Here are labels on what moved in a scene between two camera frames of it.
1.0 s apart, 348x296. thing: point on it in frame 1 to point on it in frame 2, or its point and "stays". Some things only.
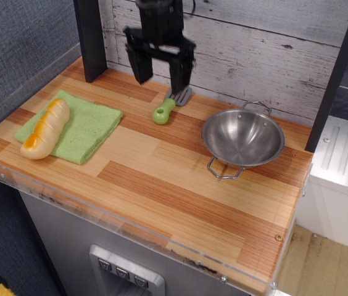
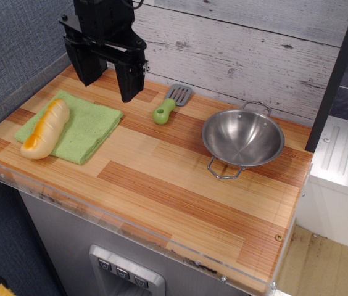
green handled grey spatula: (161, 115) stays
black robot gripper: (161, 30) to (109, 23)
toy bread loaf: (39, 143) stays
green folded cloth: (88, 127) stays
